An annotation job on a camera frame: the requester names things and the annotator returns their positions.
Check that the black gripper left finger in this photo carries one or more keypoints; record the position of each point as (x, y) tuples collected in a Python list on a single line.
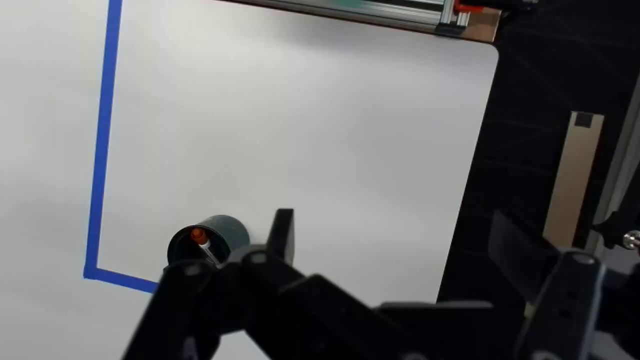
[(259, 292)]

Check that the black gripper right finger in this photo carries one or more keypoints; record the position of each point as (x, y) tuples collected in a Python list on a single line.
[(560, 287)]

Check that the red marker pen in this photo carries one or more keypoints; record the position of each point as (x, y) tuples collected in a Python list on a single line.
[(200, 238)]

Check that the dark blue enamel mug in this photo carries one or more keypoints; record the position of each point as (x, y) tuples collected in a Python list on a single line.
[(224, 234)]

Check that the blue tape line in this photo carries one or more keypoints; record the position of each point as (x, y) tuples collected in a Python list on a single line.
[(93, 271)]

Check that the wooden board strip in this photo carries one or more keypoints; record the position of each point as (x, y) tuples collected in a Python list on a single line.
[(572, 177)]

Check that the aluminium mounting rail frame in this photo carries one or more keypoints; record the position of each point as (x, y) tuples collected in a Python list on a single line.
[(449, 18)]

